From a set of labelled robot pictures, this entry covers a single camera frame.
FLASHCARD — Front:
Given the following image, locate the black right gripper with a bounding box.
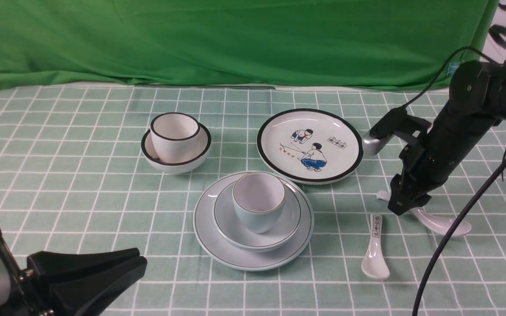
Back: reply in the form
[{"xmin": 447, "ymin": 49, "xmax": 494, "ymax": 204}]
[{"xmin": 387, "ymin": 107, "xmax": 498, "ymax": 215}]

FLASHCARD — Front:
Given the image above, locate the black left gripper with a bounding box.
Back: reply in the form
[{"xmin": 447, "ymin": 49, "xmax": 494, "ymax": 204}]
[{"xmin": 0, "ymin": 229, "xmax": 148, "ymax": 316}]

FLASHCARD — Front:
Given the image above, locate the long white ceramic spoon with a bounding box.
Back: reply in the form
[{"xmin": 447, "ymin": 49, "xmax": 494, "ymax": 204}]
[{"xmin": 376, "ymin": 190, "xmax": 472, "ymax": 238}]

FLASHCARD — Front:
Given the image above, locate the pale blue cup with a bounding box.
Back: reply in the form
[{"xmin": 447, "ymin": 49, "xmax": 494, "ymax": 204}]
[{"xmin": 231, "ymin": 172, "xmax": 287, "ymax": 234}]

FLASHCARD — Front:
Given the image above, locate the pale blue bowl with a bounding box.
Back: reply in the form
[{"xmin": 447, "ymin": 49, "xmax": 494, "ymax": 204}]
[{"xmin": 213, "ymin": 182, "xmax": 302, "ymax": 252}]

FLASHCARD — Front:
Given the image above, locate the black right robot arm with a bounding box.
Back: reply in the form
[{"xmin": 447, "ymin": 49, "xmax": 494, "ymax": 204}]
[{"xmin": 388, "ymin": 61, "xmax": 506, "ymax": 215}]

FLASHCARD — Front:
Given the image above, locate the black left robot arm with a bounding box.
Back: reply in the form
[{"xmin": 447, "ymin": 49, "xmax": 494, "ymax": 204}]
[{"xmin": 0, "ymin": 229, "xmax": 148, "ymax": 316}]

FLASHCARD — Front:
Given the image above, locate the short white ceramic spoon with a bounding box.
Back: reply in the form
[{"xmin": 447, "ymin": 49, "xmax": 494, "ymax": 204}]
[{"xmin": 361, "ymin": 213, "xmax": 390, "ymax": 281}]

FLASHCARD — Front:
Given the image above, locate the illustrated plate black rim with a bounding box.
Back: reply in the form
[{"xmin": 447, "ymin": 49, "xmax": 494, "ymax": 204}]
[{"xmin": 257, "ymin": 108, "xmax": 364, "ymax": 185}]

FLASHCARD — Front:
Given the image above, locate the blue binder clip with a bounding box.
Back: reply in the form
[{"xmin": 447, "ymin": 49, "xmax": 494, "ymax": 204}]
[{"xmin": 447, "ymin": 62, "xmax": 460, "ymax": 76}]

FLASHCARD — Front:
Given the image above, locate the green backdrop cloth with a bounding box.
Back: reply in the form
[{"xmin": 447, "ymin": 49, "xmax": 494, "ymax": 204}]
[{"xmin": 0, "ymin": 0, "xmax": 498, "ymax": 90}]

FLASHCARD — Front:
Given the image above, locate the green checkered tablecloth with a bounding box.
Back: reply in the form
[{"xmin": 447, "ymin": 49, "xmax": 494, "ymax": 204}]
[{"xmin": 0, "ymin": 86, "xmax": 506, "ymax": 316}]

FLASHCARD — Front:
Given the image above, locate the white cup black rim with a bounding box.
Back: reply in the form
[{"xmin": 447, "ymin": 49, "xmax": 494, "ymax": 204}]
[{"xmin": 151, "ymin": 112, "xmax": 199, "ymax": 164}]

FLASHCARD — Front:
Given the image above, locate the white bowl black rim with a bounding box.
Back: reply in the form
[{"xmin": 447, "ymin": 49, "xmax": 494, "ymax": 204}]
[{"xmin": 141, "ymin": 123, "xmax": 212, "ymax": 174}]

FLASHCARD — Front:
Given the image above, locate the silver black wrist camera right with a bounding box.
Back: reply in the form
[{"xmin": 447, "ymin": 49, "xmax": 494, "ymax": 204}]
[{"xmin": 363, "ymin": 107, "xmax": 432, "ymax": 156}]

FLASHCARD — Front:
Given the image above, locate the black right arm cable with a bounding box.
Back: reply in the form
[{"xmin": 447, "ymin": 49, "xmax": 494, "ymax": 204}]
[{"xmin": 405, "ymin": 25, "xmax": 506, "ymax": 316}]

